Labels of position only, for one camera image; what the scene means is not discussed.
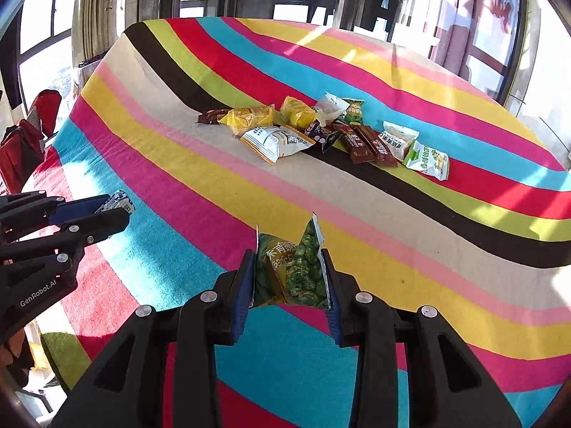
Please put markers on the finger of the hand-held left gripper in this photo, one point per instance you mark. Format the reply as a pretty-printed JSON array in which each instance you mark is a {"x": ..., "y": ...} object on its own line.
[
  {"x": 76, "y": 209},
  {"x": 102, "y": 225}
]

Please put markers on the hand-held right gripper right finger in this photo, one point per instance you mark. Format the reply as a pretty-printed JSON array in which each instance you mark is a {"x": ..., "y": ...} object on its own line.
[{"x": 334, "y": 325}]

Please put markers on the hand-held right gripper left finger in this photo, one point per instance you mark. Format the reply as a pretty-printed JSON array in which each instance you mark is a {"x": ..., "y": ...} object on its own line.
[{"x": 243, "y": 303}]

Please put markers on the white and blue snack packet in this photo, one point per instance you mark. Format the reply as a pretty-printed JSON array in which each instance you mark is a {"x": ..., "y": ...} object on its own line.
[{"x": 120, "y": 200}]

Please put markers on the green pea snack packet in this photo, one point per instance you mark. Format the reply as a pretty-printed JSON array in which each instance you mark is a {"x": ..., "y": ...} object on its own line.
[{"x": 303, "y": 272}]

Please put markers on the brown snack bar packet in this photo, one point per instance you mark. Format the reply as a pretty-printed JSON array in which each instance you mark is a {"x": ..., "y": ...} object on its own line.
[
  {"x": 379, "y": 149},
  {"x": 357, "y": 147}
]

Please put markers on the red chair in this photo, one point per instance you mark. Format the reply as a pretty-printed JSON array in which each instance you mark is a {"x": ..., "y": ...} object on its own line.
[
  {"x": 44, "y": 109},
  {"x": 20, "y": 156}
]

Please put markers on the striped colourful tablecloth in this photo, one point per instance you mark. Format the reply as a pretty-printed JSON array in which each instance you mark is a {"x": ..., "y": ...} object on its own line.
[{"x": 178, "y": 165}]

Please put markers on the red chair back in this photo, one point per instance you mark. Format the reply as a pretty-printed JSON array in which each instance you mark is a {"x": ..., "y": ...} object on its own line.
[{"x": 44, "y": 109}]

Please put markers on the small dark brown snack packet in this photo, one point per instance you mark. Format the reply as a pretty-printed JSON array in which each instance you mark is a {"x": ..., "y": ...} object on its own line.
[{"x": 209, "y": 117}]

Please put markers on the white and orange snack packet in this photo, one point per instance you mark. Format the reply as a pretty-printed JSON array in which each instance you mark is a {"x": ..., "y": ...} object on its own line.
[{"x": 274, "y": 142}]

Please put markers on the yellow snack packet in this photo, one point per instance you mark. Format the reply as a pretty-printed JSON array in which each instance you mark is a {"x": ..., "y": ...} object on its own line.
[
  {"x": 245, "y": 118},
  {"x": 296, "y": 113}
]

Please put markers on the dark purple snack packet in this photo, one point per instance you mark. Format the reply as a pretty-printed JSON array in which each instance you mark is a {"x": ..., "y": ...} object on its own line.
[{"x": 323, "y": 136}]

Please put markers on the white and green snack packet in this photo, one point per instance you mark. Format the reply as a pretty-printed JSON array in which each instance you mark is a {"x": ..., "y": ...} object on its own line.
[{"x": 428, "y": 160}]

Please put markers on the white snack packet red print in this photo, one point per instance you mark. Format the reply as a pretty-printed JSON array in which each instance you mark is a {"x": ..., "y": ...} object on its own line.
[{"x": 397, "y": 140}]

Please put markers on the beige curtain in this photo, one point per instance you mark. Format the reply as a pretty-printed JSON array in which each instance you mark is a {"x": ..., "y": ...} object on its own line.
[{"x": 100, "y": 9}]

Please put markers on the white translucent snack packet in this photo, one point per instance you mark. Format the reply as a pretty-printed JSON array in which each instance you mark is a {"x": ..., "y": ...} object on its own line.
[{"x": 330, "y": 107}]

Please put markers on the green snack packet brown label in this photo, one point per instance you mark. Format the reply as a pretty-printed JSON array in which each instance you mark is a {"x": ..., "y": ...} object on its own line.
[{"x": 354, "y": 111}]

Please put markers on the pink curtain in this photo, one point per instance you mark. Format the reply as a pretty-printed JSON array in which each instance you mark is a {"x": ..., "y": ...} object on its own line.
[{"x": 450, "y": 13}]

